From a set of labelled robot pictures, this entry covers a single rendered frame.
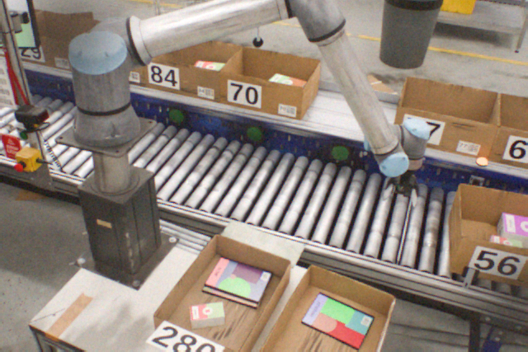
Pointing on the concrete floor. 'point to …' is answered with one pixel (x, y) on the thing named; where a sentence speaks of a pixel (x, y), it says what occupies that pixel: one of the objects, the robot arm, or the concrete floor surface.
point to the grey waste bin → (408, 23)
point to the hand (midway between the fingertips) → (398, 202)
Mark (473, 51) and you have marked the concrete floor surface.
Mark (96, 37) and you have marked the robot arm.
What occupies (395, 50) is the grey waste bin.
